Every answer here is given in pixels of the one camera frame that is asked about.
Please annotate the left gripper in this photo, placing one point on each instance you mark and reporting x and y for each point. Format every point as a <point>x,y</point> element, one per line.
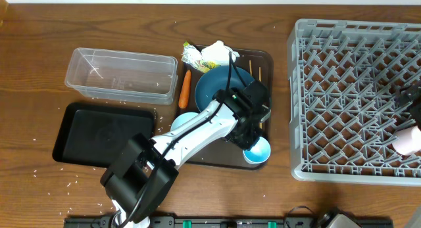
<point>251,140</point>

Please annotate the dark blue plate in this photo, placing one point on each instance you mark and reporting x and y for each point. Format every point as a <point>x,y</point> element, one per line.
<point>215,80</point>

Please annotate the blue white cup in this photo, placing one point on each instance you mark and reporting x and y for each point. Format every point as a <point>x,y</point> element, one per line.
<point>258,153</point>

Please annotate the white napkin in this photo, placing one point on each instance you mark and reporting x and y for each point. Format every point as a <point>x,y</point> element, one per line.
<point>218,53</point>

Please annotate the green yellow snack wrapper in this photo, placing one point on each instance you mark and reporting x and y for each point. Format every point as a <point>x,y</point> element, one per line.
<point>194,58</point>

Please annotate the pink white cup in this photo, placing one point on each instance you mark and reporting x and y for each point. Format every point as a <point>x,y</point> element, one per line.
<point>408,141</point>

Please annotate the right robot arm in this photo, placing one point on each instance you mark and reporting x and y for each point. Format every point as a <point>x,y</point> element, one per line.
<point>410,95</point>

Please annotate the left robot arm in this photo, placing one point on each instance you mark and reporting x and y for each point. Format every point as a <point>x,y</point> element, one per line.
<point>145,170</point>

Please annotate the grey dishwasher rack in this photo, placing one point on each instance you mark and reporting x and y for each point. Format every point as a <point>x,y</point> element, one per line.
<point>343,78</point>

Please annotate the black waste tray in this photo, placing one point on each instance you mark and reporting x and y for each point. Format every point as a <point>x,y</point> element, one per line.
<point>94,135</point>

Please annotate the right wooden chopstick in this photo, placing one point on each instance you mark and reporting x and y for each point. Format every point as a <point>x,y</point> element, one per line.
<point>260,79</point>

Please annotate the wooden chopstick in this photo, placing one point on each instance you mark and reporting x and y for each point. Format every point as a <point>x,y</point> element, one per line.
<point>250,68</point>
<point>260,79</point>

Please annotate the left wooden chopstick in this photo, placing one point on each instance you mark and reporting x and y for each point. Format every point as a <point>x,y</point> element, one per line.
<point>250,68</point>

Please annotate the brown serving tray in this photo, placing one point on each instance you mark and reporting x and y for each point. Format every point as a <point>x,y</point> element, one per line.
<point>222,153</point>

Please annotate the orange carrot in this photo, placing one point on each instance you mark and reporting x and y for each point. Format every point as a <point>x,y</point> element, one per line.
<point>185,91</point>

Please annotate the light blue rice bowl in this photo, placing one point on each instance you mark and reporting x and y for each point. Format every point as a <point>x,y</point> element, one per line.
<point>181,119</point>

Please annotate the clear plastic bin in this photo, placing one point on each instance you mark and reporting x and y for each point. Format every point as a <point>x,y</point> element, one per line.
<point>123,76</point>

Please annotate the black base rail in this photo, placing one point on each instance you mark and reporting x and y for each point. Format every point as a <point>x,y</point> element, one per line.
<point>171,222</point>

